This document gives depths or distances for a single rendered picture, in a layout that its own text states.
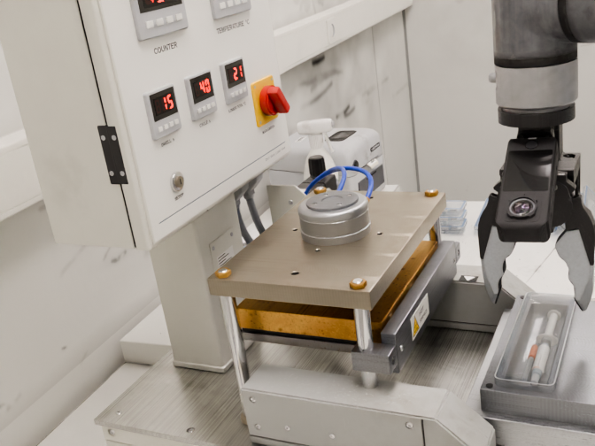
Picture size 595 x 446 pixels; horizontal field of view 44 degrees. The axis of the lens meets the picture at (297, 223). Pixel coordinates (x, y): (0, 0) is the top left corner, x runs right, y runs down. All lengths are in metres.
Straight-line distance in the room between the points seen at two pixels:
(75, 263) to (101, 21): 0.67
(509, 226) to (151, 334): 0.86
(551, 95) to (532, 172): 0.07
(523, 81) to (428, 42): 2.54
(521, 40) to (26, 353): 0.88
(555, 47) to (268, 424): 0.46
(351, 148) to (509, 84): 1.05
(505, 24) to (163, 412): 0.57
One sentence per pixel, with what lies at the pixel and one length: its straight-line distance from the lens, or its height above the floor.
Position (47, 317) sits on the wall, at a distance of 1.27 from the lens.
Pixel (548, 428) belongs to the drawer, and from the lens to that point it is 0.75.
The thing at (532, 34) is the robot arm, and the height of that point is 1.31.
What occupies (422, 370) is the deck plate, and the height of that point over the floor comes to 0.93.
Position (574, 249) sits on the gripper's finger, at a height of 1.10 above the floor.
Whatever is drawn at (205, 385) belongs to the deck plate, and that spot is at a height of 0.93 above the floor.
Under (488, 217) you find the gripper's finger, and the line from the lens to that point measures 0.77.
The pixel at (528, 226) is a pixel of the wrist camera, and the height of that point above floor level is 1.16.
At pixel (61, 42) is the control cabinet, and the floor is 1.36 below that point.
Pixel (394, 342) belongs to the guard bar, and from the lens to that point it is 0.73.
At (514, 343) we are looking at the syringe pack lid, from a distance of 0.80.
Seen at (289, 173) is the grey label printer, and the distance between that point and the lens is 1.81.
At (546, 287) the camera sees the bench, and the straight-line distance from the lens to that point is 1.48.
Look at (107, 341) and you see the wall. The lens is 1.40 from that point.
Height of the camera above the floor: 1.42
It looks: 21 degrees down
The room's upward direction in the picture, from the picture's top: 9 degrees counter-clockwise
